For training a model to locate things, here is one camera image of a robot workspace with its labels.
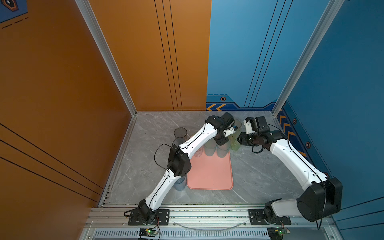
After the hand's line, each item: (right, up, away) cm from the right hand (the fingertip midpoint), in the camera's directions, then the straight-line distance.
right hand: (240, 138), depth 84 cm
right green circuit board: (+14, -44, -13) cm, 48 cm away
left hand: (-9, 0, +8) cm, 12 cm away
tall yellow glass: (-2, +8, -3) cm, 9 cm away
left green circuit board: (-48, -44, -13) cm, 66 cm away
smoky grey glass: (-35, +1, +6) cm, 35 cm away
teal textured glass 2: (-17, -5, +4) cm, 18 cm away
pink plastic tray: (-17, -21, +5) cm, 27 cm away
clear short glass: (-23, -9, +8) cm, 26 cm away
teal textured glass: (-9, -7, +3) cm, 12 cm away
